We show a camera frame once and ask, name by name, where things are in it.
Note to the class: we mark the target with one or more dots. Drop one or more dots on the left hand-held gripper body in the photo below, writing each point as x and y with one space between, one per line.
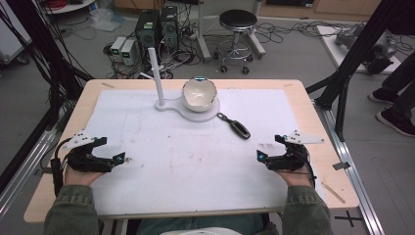
85 160

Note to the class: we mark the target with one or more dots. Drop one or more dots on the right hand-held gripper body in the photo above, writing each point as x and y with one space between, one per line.
293 156

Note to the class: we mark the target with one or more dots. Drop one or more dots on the person's left hand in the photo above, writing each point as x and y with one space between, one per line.
78 178

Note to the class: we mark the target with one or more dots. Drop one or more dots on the person's right hand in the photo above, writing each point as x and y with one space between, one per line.
297 178

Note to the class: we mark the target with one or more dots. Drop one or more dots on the black car key fob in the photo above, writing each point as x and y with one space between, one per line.
239 128

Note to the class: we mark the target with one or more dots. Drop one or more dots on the grey tape piece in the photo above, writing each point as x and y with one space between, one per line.
341 165

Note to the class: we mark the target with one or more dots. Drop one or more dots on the thin wooden stick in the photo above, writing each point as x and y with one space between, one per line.
333 192

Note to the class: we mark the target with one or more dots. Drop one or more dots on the white table mat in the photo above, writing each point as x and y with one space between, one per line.
195 163

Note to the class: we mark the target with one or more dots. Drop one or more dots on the white stand with pole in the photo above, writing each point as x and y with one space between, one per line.
182 109

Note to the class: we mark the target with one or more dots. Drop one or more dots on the white ceramic bowl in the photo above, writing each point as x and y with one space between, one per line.
199 95

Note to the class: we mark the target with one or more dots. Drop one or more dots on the person's lap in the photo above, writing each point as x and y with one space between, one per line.
202 225

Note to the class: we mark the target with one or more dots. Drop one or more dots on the white power supply unit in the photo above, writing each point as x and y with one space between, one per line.
128 52
116 47

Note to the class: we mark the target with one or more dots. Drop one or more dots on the black computer tower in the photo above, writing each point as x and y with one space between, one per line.
169 27
147 32

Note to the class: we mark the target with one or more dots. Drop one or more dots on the clear plastic bag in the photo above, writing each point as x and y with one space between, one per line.
106 19

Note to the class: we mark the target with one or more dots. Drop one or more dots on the white board with grey machine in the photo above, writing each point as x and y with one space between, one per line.
362 45

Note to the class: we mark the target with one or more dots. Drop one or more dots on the black round stool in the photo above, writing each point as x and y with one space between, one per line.
237 20

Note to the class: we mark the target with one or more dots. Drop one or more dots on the aluminium rail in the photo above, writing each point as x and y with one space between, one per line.
352 169
23 176

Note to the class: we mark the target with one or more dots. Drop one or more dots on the black metal frame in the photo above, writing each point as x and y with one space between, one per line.
355 55
49 65

